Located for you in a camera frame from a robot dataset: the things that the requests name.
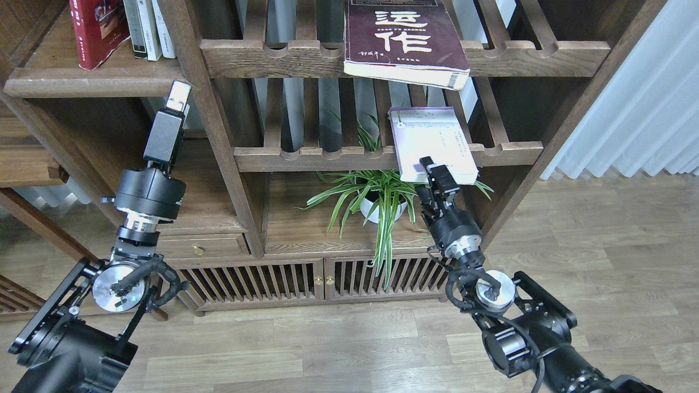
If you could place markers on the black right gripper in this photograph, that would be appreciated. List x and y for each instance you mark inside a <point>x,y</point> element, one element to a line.
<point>454,230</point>

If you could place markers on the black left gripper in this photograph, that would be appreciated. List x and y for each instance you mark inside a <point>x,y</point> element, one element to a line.
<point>152,191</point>

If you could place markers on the white lavender paperback book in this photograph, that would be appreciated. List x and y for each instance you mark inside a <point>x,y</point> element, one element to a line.
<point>431,132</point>

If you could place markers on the red paperback book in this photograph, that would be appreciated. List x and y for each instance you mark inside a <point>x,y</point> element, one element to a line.
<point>100,28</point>

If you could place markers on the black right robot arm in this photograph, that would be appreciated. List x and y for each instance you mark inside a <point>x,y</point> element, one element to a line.
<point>524,328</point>

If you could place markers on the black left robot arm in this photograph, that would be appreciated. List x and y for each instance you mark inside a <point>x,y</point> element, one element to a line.
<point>61,352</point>

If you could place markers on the white upright book right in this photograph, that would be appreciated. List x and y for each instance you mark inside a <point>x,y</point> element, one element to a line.
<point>166,44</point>

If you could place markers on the white upright book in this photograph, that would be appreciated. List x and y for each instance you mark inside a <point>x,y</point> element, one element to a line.
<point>149,28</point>
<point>166,44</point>

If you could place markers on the green spider plant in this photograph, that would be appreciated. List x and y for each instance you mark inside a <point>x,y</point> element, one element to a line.
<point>383,195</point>

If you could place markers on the white plant pot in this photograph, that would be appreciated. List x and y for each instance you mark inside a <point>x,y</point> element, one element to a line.
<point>374,216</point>

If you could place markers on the white upright book middle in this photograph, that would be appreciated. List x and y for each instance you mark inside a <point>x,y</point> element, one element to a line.
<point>149,28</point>

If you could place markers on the grey upright book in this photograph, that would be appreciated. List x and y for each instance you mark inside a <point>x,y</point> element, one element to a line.
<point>135,29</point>

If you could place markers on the right slatted cabinet door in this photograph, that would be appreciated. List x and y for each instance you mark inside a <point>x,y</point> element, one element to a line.
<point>412,276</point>

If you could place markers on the slatted cabinet door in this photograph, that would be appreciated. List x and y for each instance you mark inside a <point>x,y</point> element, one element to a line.
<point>412,276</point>
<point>219,285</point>

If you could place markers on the maroon book with white characters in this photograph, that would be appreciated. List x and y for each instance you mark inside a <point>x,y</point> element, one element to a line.
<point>404,41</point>

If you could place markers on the small wooden drawer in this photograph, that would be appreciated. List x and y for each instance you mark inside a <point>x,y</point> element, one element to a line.
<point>201,245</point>

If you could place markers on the left slatted cabinet door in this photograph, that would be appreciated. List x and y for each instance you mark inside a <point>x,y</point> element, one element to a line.
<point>219,285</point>

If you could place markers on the white window curtain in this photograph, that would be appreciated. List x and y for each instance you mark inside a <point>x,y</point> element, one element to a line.
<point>646,118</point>

